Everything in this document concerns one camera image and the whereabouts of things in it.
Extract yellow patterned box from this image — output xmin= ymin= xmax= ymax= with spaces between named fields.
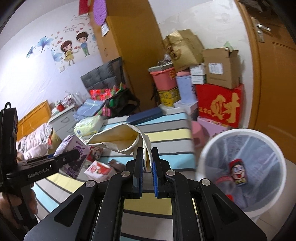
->
xmin=158 ymin=87 xmax=181 ymax=107

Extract left hand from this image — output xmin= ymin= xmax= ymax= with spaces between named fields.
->
xmin=1 ymin=184 xmax=38 ymax=236

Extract dark blue glasses case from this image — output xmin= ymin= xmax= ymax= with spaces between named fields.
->
xmin=126 ymin=107 xmax=163 ymax=126

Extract white bedside drawer cabinet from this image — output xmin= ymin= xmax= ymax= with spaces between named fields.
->
xmin=48 ymin=104 xmax=77 ymax=140

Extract red strawberry milk carton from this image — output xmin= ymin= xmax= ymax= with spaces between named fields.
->
xmin=84 ymin=161 xmax=114 ymax=183

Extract purple cartoon carton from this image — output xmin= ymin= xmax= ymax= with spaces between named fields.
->
xmin=54 ymin=135 xmax=90 ymax=179

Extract floral bed quilt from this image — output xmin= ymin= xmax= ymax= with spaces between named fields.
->
xmin=16 ymin=123 xmax=62 ymax=162

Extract stacked white small boxes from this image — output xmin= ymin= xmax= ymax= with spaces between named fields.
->
xmin=190 ymin=63 xmax=206 ymax=84

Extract grey quilted cushion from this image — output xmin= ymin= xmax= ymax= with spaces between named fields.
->
xmin=80 ymin=57 xmax=125 ymax=92

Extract red gift box gold character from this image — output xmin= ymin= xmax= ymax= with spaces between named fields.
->
xmin=195 ymin=84 xmax=244 ymax=128

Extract red plaid fabric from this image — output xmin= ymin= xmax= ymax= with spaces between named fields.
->
xmin=89 ymin=83 xmax=126 ymax=117

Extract cartoon couple wall sticker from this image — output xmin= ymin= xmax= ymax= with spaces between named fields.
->
xmin=60 ymin=32 xmax=90 ymax=66

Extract brown paper bag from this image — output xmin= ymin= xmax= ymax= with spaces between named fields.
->
xmin=162 ymin=29 xmax=204 ymax=72

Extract open cardboard box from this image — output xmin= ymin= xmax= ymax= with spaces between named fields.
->
xmin=202 ymin=47 xmax=241 ymax=89

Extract silver door handle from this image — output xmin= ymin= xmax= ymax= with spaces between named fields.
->
xmin=251 ymin=16 xmax=271 ymax=43

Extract cream cloth bag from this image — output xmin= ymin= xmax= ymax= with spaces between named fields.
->
xmin=87 ymin=123 xmax=152 ymax=172

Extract pink plastic storage bin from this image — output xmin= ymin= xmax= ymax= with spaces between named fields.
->
xmin=150 ymin=67 xmax=177 ymax=91

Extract lavender cylindrical box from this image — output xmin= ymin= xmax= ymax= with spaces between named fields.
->
xmin=176 ymin=75 xmax=197 ymax=103

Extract cartoon face can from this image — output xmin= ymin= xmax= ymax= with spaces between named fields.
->
xmin=229 ymin=159 xmax=247 ymax=186

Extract wooden door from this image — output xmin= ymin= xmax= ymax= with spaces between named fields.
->
xmin=236 ymin=1 xmax=295 ymax=162

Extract folded blue cloth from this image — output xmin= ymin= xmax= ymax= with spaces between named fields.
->
xmin=73 ymin=99 xmax=105 ymax=121

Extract white round trash bin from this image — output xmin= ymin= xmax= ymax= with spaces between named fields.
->
xmin=196 ymin=128 xmax=287 ymax=220

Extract pink floral box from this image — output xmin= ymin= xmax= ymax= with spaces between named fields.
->
xmin=197 ymin=116 xmax=231 ymax=139

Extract pink plastic stool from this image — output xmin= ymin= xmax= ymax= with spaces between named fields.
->
xmin=191 ymin=120 xmax=209 ymax=148

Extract wooden bed headboard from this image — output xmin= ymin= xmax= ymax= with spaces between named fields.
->
xmin=16 ymin=100 xmax=51 ymax=141

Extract translucent trash bag liner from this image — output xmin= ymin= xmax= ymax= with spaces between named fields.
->
xmin=204 ymin=135 xmax=281 ymax=211

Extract wooden wardrobe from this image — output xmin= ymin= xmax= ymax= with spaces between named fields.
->
xmin=89 ymin=1 xmax=164 ymax=111

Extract black handbag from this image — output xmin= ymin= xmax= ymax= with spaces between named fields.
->
xmin=105 ymin=88 xmax=140 ymax=118

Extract green tissue pack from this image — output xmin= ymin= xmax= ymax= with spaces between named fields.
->
xmin=74 ymin=115 xmax=104 ymax=137

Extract red round lid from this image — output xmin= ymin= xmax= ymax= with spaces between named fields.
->
xmin=226 ymin=194 xmax=234 ymax=202

